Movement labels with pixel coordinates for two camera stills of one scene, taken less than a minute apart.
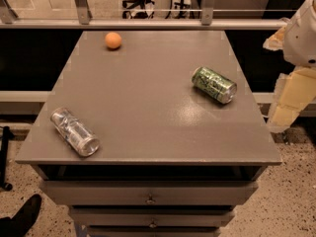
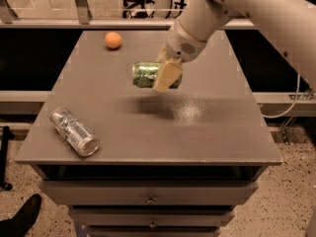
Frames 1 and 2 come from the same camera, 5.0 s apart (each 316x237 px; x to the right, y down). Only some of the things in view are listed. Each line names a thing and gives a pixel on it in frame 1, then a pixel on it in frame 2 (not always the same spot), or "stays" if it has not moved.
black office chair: x=136 y=7 stays
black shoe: x=19 y=224 stays
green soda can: x=216 y=85 -> x=144 y=75
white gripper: x=301 y=39 -> x=182 y=45
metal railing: x=10 y=21 stays
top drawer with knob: x=148 y=193 stays
